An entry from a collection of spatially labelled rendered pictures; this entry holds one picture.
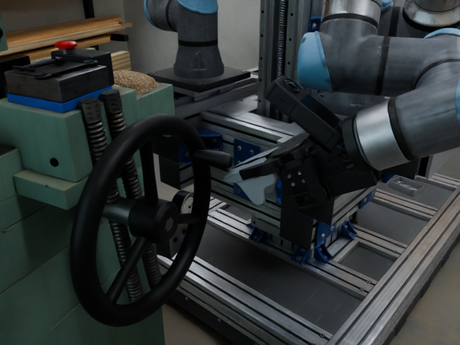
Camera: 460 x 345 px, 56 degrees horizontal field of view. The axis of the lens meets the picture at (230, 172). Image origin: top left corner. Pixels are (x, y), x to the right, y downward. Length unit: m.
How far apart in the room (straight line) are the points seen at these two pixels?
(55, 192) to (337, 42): 0.40
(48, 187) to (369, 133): 0.40
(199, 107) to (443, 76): 0.86
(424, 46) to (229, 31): 3.62
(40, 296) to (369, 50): 0.59
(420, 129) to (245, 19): 3.63
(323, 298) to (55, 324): 0.83
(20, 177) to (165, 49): 3.97
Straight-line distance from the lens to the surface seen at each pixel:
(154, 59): 4.65
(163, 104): 0.88
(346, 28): 0.59
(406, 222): 1.82
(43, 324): 0.79
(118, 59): 1.00
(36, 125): 0.60
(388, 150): 0.51
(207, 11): 1.26
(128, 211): 0.61
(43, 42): 3.37
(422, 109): 0.50
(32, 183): 0.62
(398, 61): 0.57
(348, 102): 0.99
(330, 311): 1.35
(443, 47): 0.59
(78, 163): 0.59
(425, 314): 1.75
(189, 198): 0.91
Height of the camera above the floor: 1.13
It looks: 27 degrees down
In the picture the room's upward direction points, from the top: straight up
